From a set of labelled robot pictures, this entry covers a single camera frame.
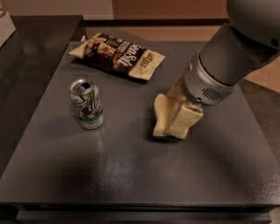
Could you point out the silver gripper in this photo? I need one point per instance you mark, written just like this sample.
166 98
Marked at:
200 85

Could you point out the yellow sponge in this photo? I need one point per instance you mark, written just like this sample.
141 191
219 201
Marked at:
162 108

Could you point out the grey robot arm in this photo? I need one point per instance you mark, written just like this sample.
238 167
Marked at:
248 42

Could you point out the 7up soda can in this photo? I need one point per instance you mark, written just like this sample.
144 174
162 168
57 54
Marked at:
86 99

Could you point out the brown chip bag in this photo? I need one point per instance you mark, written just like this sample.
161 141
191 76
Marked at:
119 56

